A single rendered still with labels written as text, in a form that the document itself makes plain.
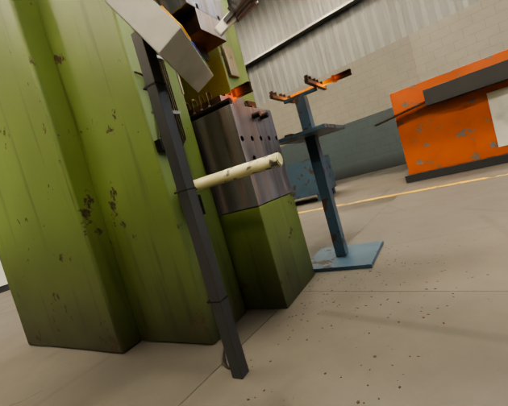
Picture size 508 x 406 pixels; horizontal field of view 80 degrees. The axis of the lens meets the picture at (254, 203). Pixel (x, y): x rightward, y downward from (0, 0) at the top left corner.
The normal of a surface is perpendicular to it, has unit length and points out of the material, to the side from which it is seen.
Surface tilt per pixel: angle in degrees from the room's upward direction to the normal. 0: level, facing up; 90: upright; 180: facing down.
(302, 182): 90
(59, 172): 90
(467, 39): 90
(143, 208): 90
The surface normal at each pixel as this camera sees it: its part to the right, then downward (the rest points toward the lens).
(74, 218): -0.49, 0.19
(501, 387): -0.27, -0.96
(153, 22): -0.09, 0.09
